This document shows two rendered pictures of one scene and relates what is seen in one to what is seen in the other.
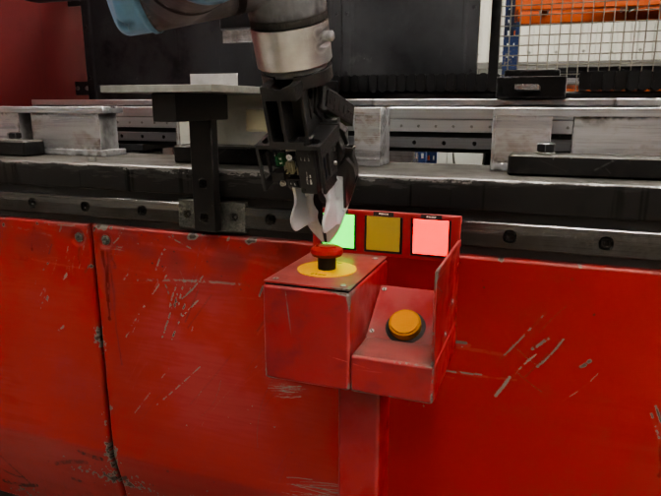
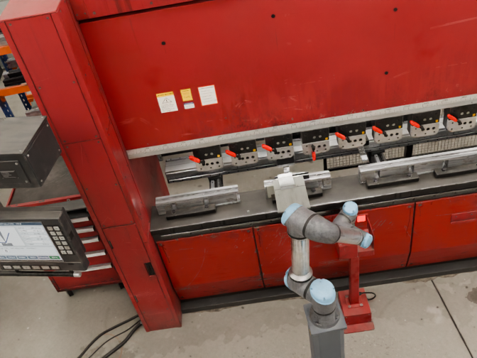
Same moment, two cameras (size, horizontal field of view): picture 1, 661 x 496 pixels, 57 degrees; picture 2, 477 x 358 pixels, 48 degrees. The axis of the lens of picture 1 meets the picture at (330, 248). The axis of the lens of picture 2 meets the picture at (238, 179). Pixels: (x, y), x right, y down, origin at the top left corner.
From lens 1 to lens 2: 2.61 m
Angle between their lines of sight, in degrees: 32
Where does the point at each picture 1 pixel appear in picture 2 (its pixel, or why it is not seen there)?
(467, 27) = not seen: hidden behind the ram
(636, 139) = (394, 171)
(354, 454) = (353, 263)
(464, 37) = not seen: hidden behind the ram
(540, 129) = (372, 173)
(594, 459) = (393, 237)
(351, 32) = not seen: hidden behind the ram
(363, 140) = (326, 184)
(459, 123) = (336, 150)
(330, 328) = (353, 249)
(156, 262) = (276, 230)
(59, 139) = (220, 201)
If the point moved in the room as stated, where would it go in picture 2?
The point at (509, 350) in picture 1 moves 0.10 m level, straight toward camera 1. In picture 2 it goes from (373, 224) to (378, 236)
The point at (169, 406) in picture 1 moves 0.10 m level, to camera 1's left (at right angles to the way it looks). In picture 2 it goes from (281, 259) to (267, 266)
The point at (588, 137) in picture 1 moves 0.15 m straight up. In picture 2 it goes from (383, 173) to (384, 153)
